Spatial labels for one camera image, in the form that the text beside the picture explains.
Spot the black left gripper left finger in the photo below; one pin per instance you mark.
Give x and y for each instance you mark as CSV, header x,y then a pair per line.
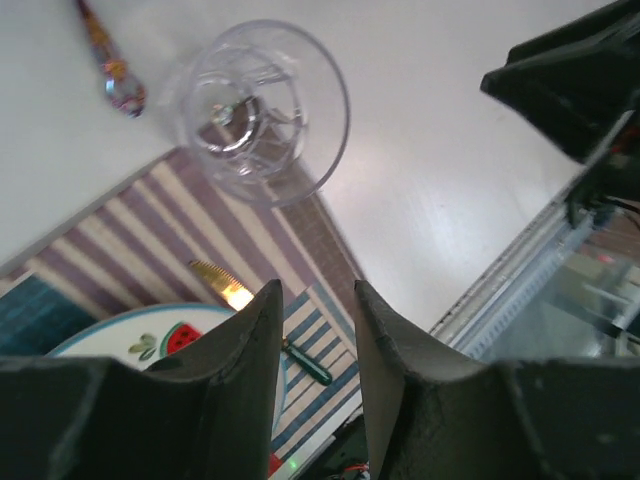
x,y
205,412

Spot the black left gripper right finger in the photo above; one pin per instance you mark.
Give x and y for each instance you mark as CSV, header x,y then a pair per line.
x,y
431,412

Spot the gold knife green handle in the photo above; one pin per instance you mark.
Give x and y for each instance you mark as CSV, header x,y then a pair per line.
x,y
238,296

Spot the striped patchwork placemat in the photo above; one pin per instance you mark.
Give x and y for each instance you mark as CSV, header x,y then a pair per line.
x,y
136,250

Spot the clear drinking glass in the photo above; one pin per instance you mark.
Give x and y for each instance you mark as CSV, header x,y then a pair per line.
x,y
266,112

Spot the pink handled spoon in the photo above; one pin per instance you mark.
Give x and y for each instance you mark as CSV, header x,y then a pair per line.
x,y
124,91

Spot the white watermelon pattern plate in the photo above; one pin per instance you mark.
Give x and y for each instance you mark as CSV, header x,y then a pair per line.
x,y
141,337

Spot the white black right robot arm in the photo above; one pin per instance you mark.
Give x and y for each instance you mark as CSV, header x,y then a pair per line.
x,y
573,83

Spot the grey slotted cable duct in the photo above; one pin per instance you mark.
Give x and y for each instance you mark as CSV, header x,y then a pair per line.
x,y
484,325

